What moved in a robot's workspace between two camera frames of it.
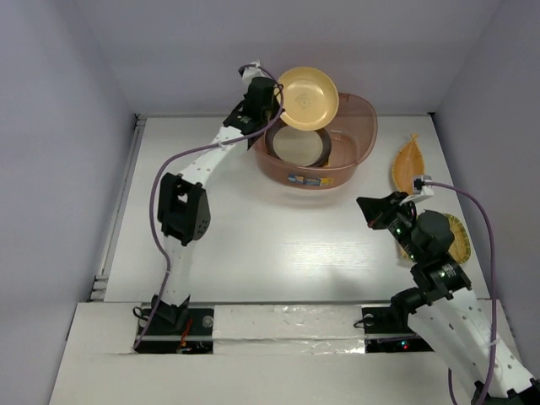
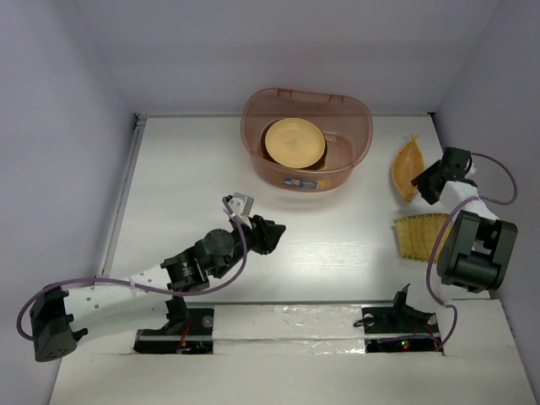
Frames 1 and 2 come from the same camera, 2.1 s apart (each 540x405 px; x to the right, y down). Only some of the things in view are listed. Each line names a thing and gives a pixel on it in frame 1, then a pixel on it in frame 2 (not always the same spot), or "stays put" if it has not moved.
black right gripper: x=377 y=210 to x=423 y=181
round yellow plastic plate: x=310 y=98 to x=294 y=143
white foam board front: x=262 y=354 stays put
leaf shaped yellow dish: x=407 y=161 stays put
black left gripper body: x=269 y=110 to x=255 y=238
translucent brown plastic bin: x=353 y=132 stays put
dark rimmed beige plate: x=298 y=147 to x=321 y=164
